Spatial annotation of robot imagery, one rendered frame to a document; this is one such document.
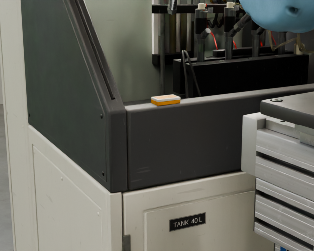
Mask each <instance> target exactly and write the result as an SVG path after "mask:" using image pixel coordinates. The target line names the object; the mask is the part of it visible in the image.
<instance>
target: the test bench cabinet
mask: <svg viewBox="0 0 314 251"><path fill-rule="evenodd" d="M28 133H29V149H30V165H31V181H32V197H33V213H34V229H35V245H36V251H123V240H122V195H121V193H122V192H126V191H132V190H137V189H143V188H148V187H153V186H159V185H164V184H169V183H175V182H180V181H185V180H191V179H196V178H202V177H207V176H213V175H218V174H223V173H229V172H234V171H240V170H241V169H240V170H234V171H229V172H223V173H218V174H212V175H207V176H201V177H196V178H191V179H185V180H180V181H174V182H169V183H164V184H158V185H153V186H147V187H142V188H137V189H129V188H128V189H127V190H124V191H119V192H113V193H111V192H109V191H108V190H107V189H106V188H105V187H103V186H102V185H101V184H100V183H99V182H98V181H96V180H95V179H94V178H93V177H92V176H90V175H89V174H88V173H87V172H86V171H85V170H83V169H82V168H81V167H80V166H79V165H77V164H76V163H75V162H74V161H73V160H72V159H70V158H69V157H68V156H67V155H66V154H64V153H63V152H62V151H61V150H60V149H58V148H57V147H56V146H55V145H54V144H53V143H51V142H50V141H49V140H48V139H47V138H46V137H44V136H43V135H42V134H41V133H40V132H38V131H37V130H36V129H35V128H34V127H33V126H31V125H29V126H28Z"/></svg>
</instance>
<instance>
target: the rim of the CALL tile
mask: <svg viewBox="0 0 314 251"><path fill-rule="evenodd" d="M173 95H174V94H173ZM175 96H176V95H175ZM151 99H152V100H154V101H156V102H164V101H172V100H180V97H179V96H177V97H174V98H166V99H157V98H155V97H151Z"/></svg>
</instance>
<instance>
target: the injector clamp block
mask: <svg viewBox="0 0 314 251"><path fill-rule="evenodd" d="M190 60H191V63H192V66H193V69H194V72H195V76H196V79H197V83H198V86H199V89H200V93H201V96H202V97H204V96H212V95H220V94H229V93H237V92H245V91H253V90H262V89H270V88H278V87H287V86H295V85H303V84H307V81H308V64H309V55H307V54H302V55H296V54H294V53H293V52H292V51H288V50H285V54H282V55H278V52H270V53H259V57H252V54H248V55H236V56H232V59H228V60H225V57H214V56H209V57H204V62H197V58H190ZM185 64H186V68H187V70H188V72H189V76H188V75H187V83H188V97H189V98H195V97H199V94H198V91H197V87H196V84H195V81H194V77H193V74H192V71H191V67H190V64H189V61H188V59H187V58H186V59H185ZM173 91H174V92H176V93H179V94H185V96H186V86H185V75H184V71H183V69H182V66H181V59H174V60H173Z"/></svg>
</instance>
